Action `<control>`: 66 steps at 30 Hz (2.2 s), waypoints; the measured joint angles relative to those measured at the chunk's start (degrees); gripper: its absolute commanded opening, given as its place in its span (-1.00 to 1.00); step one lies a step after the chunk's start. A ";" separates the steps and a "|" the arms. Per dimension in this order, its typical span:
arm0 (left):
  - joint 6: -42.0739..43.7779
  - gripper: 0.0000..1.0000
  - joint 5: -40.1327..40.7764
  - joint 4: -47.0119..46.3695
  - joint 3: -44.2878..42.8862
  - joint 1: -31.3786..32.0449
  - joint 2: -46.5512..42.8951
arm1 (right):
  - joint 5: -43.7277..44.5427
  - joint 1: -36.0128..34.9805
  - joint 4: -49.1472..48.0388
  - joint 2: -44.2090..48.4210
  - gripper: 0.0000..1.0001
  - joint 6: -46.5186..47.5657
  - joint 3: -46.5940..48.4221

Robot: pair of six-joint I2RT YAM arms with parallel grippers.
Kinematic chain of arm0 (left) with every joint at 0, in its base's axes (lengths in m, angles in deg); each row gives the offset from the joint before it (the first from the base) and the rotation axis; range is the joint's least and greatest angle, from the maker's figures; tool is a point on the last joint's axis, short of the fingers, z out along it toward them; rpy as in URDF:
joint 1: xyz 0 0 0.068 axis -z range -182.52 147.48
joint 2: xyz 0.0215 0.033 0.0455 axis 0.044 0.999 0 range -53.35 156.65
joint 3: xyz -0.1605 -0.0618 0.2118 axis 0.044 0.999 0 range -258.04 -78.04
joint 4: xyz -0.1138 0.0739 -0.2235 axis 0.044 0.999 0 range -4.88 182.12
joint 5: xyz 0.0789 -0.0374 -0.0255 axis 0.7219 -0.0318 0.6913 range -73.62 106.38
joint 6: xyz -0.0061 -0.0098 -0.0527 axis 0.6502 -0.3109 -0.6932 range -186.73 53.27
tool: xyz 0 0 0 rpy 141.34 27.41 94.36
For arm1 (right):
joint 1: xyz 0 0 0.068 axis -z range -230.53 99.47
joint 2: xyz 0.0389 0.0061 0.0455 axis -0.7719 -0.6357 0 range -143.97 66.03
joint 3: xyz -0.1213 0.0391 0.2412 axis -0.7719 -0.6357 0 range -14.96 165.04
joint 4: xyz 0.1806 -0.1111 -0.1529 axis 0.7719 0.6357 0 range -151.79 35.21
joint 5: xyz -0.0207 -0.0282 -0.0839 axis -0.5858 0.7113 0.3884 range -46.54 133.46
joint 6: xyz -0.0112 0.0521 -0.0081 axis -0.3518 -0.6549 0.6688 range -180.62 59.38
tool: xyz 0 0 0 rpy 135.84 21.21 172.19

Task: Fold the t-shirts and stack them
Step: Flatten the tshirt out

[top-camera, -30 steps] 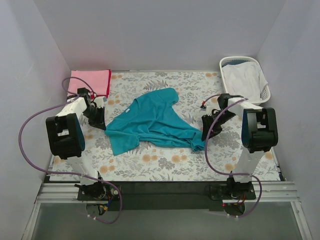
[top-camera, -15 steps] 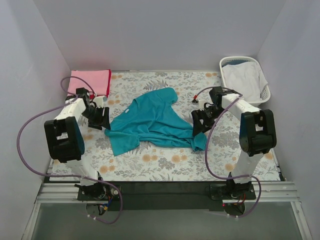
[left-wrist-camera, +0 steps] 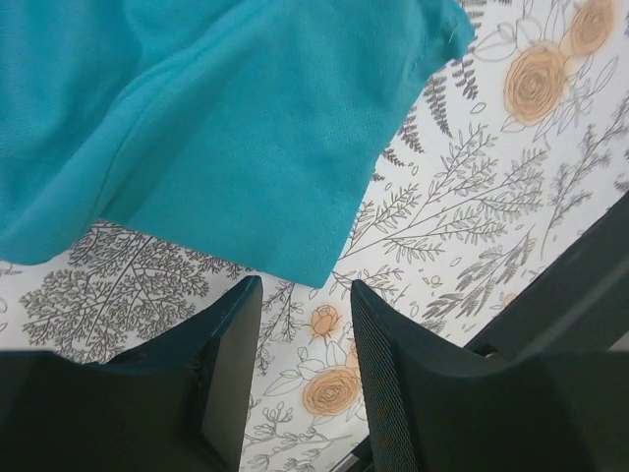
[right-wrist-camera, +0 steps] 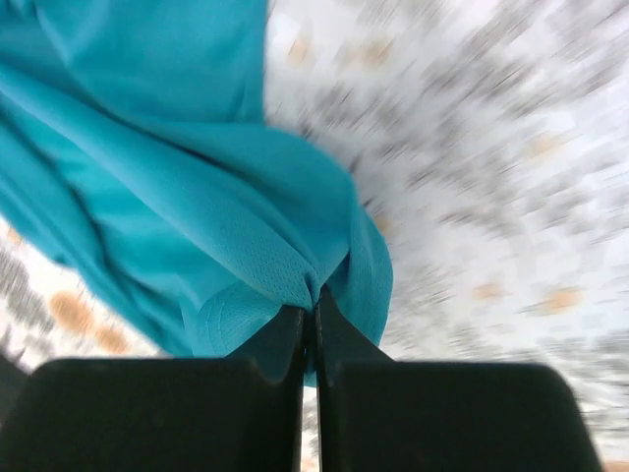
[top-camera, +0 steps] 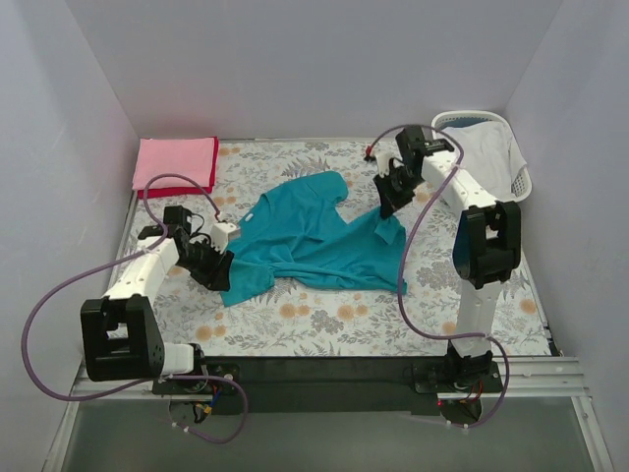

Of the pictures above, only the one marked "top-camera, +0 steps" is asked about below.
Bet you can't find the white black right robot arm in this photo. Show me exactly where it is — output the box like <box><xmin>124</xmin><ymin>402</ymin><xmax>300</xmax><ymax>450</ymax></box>
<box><xmin>365</xmin><ymin>124</ymin><xmax>522</xmax><ymax>391</ymax></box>

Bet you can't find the pink folded t shirt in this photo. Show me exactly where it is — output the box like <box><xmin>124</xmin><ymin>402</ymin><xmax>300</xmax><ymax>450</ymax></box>
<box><xmin>132</xmin><ymin>137</ymin><xmax>219</xmax><ymax>191</ymax></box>

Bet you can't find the teal t shirt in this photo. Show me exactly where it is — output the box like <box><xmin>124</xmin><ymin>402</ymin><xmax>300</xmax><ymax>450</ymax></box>
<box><xmin>221</xmin><ymin>171</ymin><xmax>406</xmax><ymax>306</ymax></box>

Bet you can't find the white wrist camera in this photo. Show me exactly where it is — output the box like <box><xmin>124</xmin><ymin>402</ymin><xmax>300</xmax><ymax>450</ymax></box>
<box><xmin>209</xmin><ymin>222</ymin><xmax>241</xmax><ymax>253</ymax></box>
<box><xmin>364</xmin><ymin>146</ymin><xmax>395</xmax><ymax>178</ymax></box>

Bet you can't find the white laundry basket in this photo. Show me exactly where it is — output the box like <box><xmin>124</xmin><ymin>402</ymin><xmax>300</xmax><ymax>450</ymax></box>
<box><xmin>431</xmin><ymin>110</ymin><xmax>532</xmax><ymax>202</ymax></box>

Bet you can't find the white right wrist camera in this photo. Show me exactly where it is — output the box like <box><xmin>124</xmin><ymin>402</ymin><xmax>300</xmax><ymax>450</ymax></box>
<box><xmin>364</xmin><ymin>146</ymin><xmax>395</xmax><ymax>178</ymax></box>

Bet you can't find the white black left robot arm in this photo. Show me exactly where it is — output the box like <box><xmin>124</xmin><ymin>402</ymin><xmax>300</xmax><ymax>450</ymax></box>
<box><xmin>81</xmin><ymin>206</ymin><xmax>240</xmax><ymax>393</ymax></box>

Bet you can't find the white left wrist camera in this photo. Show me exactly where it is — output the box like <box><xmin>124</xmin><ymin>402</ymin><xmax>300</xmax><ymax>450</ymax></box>
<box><xmin>209</xmin><ymin>222</ymin><xmax>241</xmax><ymax>253</ymax></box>

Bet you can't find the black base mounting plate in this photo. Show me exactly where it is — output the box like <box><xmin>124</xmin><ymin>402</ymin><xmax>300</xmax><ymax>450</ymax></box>
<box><xmin>151</xmin><ymin>354</ymin><xmax>505</xmax><ymax>419</ymax></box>

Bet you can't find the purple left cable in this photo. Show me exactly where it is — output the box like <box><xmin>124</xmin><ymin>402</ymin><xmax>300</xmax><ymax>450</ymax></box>
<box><xmin>22</xmin><ymin>174</ymin><xmax>250</xmax><ymax>445</ymax></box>

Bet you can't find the floral table mat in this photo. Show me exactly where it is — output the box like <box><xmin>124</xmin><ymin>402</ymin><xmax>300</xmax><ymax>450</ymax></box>
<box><xmin>105</xmin><ymin>140</ymin><xmax>554</xmax><ymax>358</ymax></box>

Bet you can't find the red folded t shirt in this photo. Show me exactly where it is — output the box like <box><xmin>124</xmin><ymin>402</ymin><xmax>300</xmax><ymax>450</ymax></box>
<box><xmin>136</xmin><ymin>136</ymin><xmax>220</xmax><ymax>201</ymax></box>

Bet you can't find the white t shirt in basket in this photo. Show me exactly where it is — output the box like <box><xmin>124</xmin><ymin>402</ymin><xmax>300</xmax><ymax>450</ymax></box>
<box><xmin>444</xmin><ymin>121</ymin><xmax>528</xmax><ymax>201</ymax></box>

